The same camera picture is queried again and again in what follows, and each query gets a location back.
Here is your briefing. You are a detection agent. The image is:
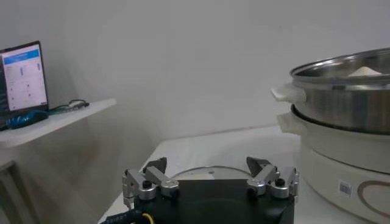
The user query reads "round glass pot lid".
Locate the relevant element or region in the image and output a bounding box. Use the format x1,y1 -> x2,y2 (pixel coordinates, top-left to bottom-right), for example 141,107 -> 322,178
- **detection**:
170,165 -> 254,181

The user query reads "white electric cooker base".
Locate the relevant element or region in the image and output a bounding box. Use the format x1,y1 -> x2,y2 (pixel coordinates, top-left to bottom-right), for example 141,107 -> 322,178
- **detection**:
276,105 -> 390,224

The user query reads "black laptop with lit screen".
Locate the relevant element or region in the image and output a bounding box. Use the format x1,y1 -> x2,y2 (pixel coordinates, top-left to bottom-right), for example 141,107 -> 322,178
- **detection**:
0,40 -> 49,130

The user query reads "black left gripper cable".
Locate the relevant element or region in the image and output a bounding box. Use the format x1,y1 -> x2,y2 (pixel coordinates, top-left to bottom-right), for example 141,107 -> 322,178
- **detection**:
99,209 -> 155,224

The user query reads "white side table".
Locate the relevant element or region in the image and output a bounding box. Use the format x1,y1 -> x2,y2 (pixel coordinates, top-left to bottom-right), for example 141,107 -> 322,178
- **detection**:
0,97 -> 117,224

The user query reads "white steamed baozi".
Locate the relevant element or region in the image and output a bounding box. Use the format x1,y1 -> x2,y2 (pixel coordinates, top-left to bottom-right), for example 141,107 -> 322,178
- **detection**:
348,66 -> 383,77

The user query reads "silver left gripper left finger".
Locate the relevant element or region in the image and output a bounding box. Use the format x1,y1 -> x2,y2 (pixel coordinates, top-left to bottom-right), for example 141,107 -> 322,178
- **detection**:
121,156 -> 181,211

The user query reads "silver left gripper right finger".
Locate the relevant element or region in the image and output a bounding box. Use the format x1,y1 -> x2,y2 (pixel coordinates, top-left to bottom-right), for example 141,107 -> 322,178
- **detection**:
246,156 -> 300,200

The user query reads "stainless steel steamer basket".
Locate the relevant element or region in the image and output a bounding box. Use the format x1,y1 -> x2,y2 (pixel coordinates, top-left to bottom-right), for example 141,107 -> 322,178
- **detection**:
270,47 -> 390,135

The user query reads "dark blue object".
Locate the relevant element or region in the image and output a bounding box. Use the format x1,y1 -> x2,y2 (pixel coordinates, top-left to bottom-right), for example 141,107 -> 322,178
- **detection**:
5,109 -> 49,130

